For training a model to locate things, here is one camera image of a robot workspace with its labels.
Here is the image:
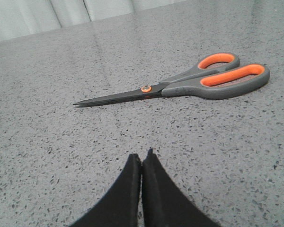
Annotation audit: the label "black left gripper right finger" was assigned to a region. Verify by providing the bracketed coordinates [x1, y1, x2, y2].
[142, 149, 218, 227]

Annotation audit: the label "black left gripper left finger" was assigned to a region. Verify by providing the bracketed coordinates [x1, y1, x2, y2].
[72, 154, 141, 227]

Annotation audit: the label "grey orange handled scissors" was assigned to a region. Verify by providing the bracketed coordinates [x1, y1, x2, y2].
[77, 52, 270, 107]

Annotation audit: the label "white pleated curtain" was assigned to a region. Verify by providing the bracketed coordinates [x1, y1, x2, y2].
[0, 0, 174, 42]

